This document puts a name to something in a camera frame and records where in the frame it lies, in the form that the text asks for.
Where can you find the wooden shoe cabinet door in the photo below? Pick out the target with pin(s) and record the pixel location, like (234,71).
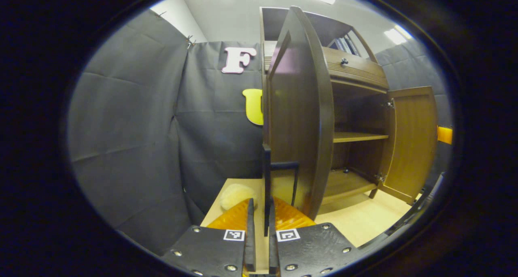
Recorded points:
(412,139)
(299,107)

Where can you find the pale yellow plush toy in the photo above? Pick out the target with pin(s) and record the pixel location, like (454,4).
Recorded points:
(236,196)

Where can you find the wooden double-door shoe cabinet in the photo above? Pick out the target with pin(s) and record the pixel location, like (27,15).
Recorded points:
(356,113)

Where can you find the metal door hinge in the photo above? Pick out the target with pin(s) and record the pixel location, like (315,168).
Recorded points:
(390,104)
(379,178)

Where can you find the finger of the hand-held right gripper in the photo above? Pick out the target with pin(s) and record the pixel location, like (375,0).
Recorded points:
(444,135)

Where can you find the black backdrop cloth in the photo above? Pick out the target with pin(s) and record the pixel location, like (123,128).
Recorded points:
(129,127)

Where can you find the pale grey book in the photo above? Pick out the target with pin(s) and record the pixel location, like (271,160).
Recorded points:
(344,45)

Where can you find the wooden cabinet drawer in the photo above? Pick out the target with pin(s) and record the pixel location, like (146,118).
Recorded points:
(360,70)

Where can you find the dark blue book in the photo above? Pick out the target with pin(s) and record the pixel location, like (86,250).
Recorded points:
(336,45)

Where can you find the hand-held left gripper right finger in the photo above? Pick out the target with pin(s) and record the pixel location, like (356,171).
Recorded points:
(272,244)

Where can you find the wooden inner shelf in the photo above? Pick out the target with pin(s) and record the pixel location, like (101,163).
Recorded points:
(356,137)

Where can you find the small ceiling light panel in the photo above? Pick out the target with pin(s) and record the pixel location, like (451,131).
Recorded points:
(397,35)

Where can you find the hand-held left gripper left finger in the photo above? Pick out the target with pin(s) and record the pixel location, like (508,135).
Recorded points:
(251,244)

